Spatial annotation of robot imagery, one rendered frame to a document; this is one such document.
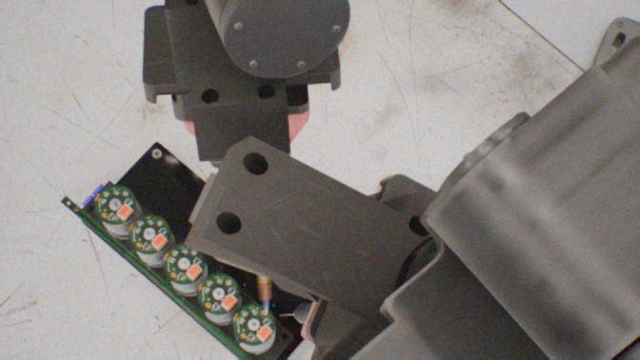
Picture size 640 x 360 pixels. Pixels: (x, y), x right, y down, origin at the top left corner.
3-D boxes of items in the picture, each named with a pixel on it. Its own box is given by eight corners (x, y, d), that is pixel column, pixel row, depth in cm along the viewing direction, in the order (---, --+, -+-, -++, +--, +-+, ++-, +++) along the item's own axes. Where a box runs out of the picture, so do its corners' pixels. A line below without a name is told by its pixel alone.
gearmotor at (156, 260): (157, 225, 80) (148, 206, 75) (186, 249, 80) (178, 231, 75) (130, 252, 80) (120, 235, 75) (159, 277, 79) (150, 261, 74)
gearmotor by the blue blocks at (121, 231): (126, 197, 81) (113, 176, 76) (153, 221, 80) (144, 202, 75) (99, 225, 80) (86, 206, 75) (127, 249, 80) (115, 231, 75)
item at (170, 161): (82, 224, 81) (79, 220, 80) (158, 145, 83) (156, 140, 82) (266, 385, 79) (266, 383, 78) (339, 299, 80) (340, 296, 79)
